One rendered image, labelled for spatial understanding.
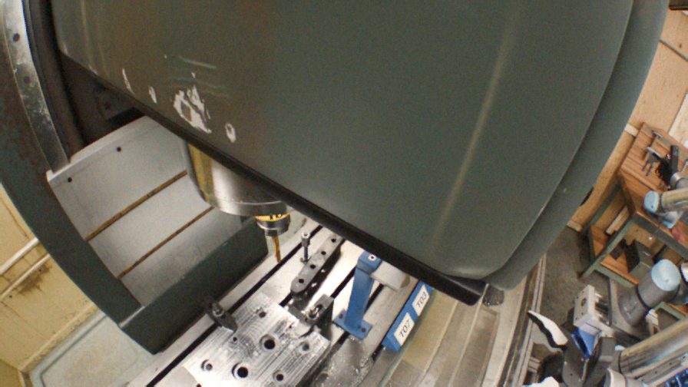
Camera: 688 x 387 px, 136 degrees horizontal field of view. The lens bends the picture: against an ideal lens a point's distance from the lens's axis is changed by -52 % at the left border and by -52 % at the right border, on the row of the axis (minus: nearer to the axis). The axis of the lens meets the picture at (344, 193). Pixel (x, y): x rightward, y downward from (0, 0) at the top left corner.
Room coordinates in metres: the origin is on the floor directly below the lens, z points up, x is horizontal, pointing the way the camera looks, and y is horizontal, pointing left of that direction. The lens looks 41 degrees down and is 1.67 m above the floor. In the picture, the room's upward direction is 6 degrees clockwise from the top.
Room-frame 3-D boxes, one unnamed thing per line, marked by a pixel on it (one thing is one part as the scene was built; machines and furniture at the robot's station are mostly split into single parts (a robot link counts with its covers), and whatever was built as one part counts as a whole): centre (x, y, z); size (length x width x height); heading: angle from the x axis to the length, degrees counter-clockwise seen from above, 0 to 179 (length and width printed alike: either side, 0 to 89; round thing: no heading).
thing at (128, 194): (0.45, 0.47, 1.16); 0.48 x 0.05 x 0.51; 150
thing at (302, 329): (0.31, 0.04, 0.97); 0.13 x 0.03 x 0.15; 150
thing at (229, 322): (0.27, 0.28, 0.97); 0.13 x 0.03 x 0.15; 60
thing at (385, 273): (0.31, -0.11, 1.21); 0.07 x 0.05 x 0.01; 60
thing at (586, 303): (0.27, -1.08, 0.95); 0.40 x 0.13 x 0.09; 60
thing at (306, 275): (0.51, 0.05, 0.93); 0.26 x 0.05 x 0.06; 155
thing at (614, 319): (0.27, -1.09, 1.01); 0.36 x 0.22 x 0.06; 60
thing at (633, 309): (0.27, -1.08, 1.09); 0.15 x 0.15 x 0.10
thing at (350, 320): (0.34, -0.06, 1.05); 0.10 x 0.05 x 0.30; 60
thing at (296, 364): (0.18, 0.16, 0.97); 0.29 x 0.23 x 0.05; 150
